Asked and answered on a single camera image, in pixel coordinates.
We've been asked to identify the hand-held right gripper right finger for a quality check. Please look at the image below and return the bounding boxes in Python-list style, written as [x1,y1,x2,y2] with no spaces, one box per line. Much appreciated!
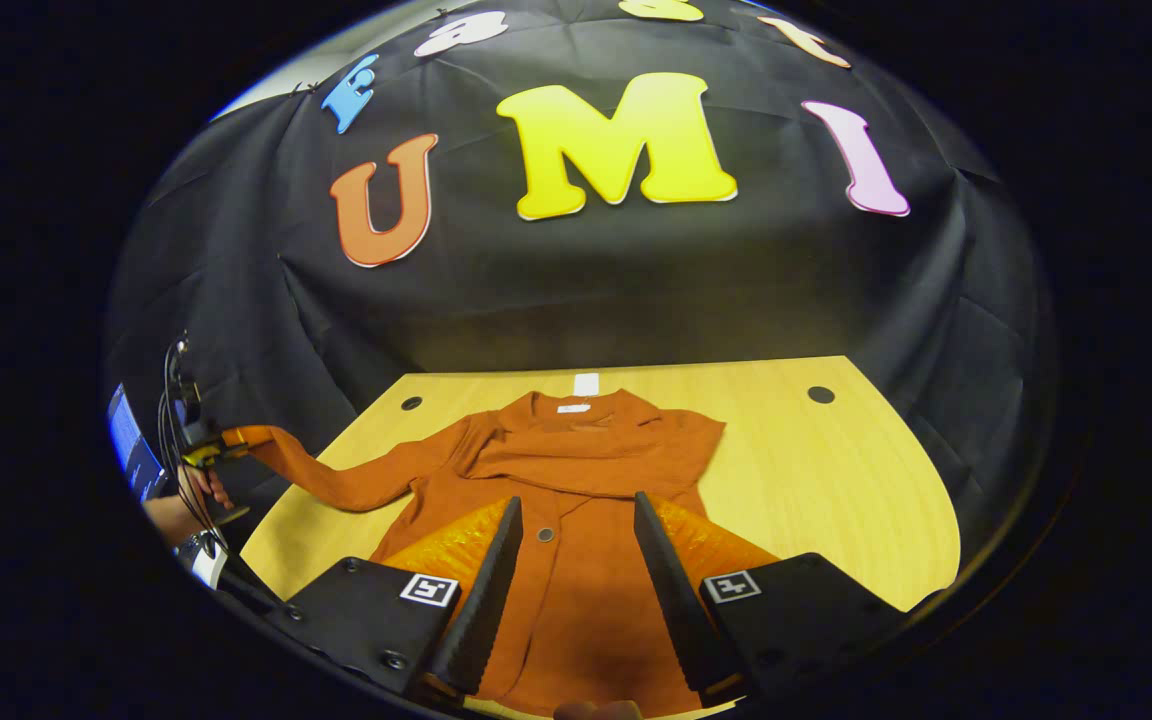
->
[633,490,912,701]

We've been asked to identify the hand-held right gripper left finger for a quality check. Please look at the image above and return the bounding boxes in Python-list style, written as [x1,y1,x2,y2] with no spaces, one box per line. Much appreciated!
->
[281,495,525,701]

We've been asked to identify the rust orange buttoned shirt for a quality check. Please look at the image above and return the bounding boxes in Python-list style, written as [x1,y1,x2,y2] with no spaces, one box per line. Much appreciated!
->
[221,388,782,719]

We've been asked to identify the blue lit screen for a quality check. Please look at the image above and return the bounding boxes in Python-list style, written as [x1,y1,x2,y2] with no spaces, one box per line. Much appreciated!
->
[106,385,169,501]

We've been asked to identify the silver wristwatch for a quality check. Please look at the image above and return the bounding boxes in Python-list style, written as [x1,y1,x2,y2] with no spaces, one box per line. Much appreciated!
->
[174,533,229,591]

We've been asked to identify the black backdrop cloth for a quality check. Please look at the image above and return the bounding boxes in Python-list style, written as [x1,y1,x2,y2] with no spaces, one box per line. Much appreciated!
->
[101,0,1057,601]

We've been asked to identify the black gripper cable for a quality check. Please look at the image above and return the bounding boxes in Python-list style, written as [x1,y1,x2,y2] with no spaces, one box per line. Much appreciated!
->
[162,340,229,556]

